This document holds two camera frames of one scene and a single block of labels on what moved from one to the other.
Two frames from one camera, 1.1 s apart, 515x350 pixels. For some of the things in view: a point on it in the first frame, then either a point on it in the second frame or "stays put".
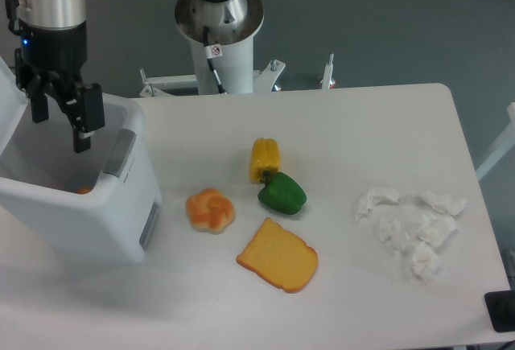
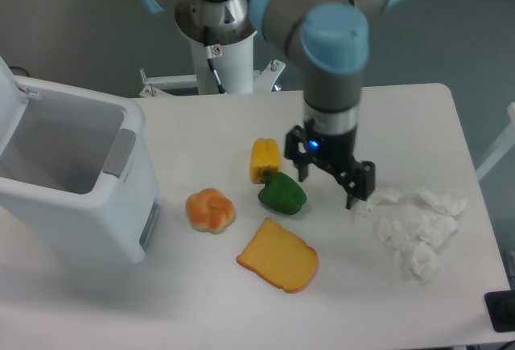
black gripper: (54, 61) → (333, 154)
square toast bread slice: (281, 257) stays put
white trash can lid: (13, 103) stays put
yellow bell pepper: (265, 155) stays put
